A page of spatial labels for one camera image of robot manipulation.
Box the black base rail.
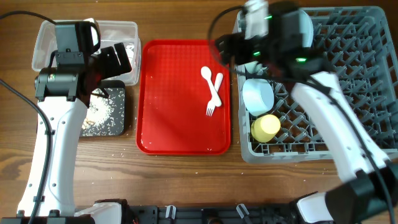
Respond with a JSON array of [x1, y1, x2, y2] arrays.
[[130, 204, 299, 224]]

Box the light blue small bowl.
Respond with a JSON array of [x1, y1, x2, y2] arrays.
[[242, 78, 274, 116]]

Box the white plastic spoon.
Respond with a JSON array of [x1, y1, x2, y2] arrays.
[[200, 66, 221, 107]]

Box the rice and food scraps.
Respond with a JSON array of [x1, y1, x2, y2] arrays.
[[81, 88, 125, 136]]

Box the yellow cup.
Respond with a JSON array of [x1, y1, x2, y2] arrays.
[[251, 114, 280, 142]]

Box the crumpled white tissue right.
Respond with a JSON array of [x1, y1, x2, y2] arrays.
[[126, 44, 134, 63]]

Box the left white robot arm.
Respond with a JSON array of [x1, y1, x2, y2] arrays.
[[1, 43, 134, 223]]

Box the green bowl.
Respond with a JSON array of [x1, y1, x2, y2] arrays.
[[244, 61, 264, 73]]

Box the white plastic fork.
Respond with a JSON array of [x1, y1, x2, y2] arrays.
[[205, 72, 224, 117]]

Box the red serving tray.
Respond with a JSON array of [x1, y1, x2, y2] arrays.
[[136, 39, 231, 156]]

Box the clear plastic waste bin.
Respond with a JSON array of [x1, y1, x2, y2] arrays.
[[32, 21, 141, 86]]

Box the light blue plate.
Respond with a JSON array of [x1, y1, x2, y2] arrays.
[[299, 9, 313, 48]]

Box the black food waste tray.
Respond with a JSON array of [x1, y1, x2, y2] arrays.
[[79, 80, 127, 138]]

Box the grey dishwasher rack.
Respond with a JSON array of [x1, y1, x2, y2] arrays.
[[238, 6, 397, 164]]

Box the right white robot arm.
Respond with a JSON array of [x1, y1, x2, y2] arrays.
[[209, 33, 397, 223]]

